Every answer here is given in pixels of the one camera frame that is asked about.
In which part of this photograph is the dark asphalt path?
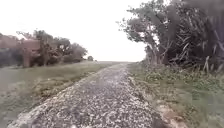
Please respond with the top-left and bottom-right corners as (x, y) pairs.
(7, 62), (168, 128)

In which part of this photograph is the row of trees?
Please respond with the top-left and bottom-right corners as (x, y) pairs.
(117, 0), (224, 75)
(0, 29), (95, 69)

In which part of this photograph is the grass field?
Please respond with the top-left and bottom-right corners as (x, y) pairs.
(127, 61), (224, 128)
(0, 60), (123, 128)

